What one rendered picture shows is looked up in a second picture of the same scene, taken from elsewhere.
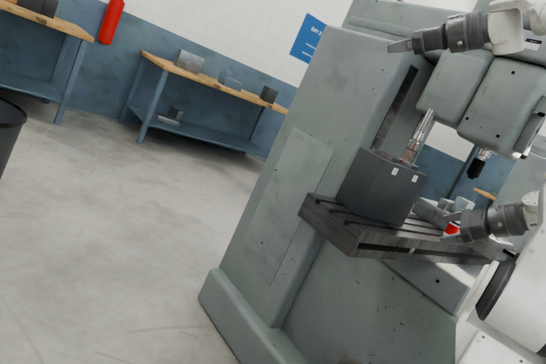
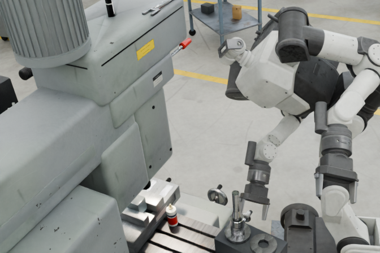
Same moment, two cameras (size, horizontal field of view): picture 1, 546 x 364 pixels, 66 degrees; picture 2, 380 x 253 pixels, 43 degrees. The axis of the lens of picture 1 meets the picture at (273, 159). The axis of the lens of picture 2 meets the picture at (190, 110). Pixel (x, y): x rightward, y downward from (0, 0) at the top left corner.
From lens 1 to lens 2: 2.24 m
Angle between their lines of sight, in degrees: 96
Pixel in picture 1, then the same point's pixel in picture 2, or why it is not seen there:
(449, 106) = (141, 178)
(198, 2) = not seen: outside the picture
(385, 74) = (120, 240)
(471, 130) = (156, 168)
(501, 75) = (149, 117)
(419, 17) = (45, 165)
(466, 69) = (133, 143)
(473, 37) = not seen: hidden behind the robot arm
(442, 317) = not seen: hidden behind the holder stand
